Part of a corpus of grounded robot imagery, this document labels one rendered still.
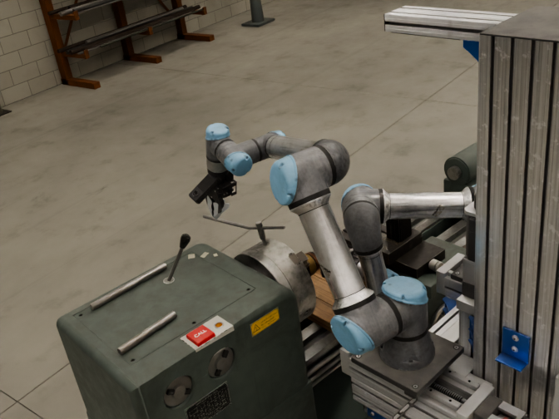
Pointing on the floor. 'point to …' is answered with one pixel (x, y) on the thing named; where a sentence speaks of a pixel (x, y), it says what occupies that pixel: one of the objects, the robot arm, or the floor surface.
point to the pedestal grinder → (257, 15)
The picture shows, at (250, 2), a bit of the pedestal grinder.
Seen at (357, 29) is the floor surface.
